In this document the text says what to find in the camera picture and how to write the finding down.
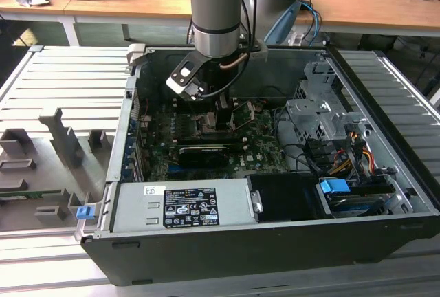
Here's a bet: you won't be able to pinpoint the metal socket cover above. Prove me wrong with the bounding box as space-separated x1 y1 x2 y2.
230 100 258 130

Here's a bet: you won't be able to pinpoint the CPU socket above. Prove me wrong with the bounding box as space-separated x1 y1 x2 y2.
195 102 257 135

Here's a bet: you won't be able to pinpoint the black graphics card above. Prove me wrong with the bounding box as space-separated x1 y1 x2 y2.
177 144 228 170

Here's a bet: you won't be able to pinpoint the pale blue teach pendant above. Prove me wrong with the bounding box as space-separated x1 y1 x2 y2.
263 0 303 47

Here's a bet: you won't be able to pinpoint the green motherboard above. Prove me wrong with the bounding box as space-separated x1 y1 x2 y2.
137 99 293 181

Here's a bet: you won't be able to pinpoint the silver metal drive cage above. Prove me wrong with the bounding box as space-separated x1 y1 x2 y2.
285 59 372 146

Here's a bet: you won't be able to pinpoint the black plastic shroud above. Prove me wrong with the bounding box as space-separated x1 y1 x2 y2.
246 172 326 223

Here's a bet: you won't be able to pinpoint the silver power supply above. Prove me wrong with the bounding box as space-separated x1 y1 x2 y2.
111 178 259 234

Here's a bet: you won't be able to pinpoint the hard disk in blue carrier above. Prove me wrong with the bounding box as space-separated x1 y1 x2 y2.
318 177 391 219

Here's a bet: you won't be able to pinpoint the grey parts rack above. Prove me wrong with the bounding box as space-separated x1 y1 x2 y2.
0 106 116 232

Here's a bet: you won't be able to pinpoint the black PC case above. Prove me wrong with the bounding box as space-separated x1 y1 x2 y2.
79 44 440 287

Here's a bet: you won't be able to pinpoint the blue case latch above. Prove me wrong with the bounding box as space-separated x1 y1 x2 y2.
76 205 96 221

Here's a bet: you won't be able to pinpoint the green RAM stick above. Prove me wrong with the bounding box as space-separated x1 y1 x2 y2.
0 189 65 201

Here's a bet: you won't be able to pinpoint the copper corrugated hose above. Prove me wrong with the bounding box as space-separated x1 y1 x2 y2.
219 53 249 72

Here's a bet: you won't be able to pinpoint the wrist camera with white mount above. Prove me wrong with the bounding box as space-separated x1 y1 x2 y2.
166 50 209 102

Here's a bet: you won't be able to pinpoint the yellow and red wires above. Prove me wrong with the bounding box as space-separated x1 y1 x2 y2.
329 131 377 178

